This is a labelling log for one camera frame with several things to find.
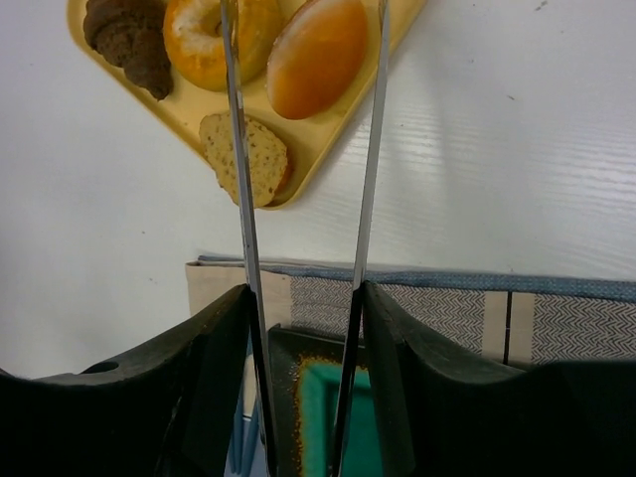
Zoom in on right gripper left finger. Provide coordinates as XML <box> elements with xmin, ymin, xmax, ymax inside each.
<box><xmin>1</xmin><ymin>285</ymin><xmax>248</xmax><ymax>476</ymax></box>

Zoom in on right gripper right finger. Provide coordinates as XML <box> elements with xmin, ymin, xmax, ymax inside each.
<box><xmin>363</xmin><ymin>283</ymin><xmax>635</xmax><ymax>476</ymax></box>

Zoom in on metal tongs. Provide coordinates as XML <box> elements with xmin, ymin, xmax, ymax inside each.
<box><xmin>221</xmin><ymin>1</ymin><xmax>391</xmax><ymax>476</ymax></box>

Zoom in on glazed oval bun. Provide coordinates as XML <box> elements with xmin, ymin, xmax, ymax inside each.
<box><xmin>266</xmin><ymin>0</ymin><xmax>368</xmax><ymax>120</ymax></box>

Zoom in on seeded bread slice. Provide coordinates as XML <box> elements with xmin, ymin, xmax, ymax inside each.
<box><xmin>199</xmin><ymin>112</ymin><xmax>294</xmax><ymax>208</ymax></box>

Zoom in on blue beige placemat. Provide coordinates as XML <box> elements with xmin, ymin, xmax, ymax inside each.
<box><xmin>185</xmin><ymin>255</ymin><xmax>636</xmax><ymax>369</ymax></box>

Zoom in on black green square plate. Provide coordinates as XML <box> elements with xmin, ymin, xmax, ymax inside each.
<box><xmin>268</xmin><ymin>326</ymin><xmax>384</xmax><ymax>477</ymax></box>

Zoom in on yellow tray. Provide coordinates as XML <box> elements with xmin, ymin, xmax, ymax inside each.
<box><xmin>67</xmin><ymin>0</ymin><xmax>431</xmax><ymax>212</ymax></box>

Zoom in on chocolate croissant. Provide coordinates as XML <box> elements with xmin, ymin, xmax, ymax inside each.
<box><xmin>82</xmin><ymin>0</ymin><xmax>174</xmax><ymax>100</ymax></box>

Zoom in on orange bagel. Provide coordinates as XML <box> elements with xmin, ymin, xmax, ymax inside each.
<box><xmin>163</xmin><ymin>0</ymin><xmax>284</xmax><ymax>91</ymax></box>

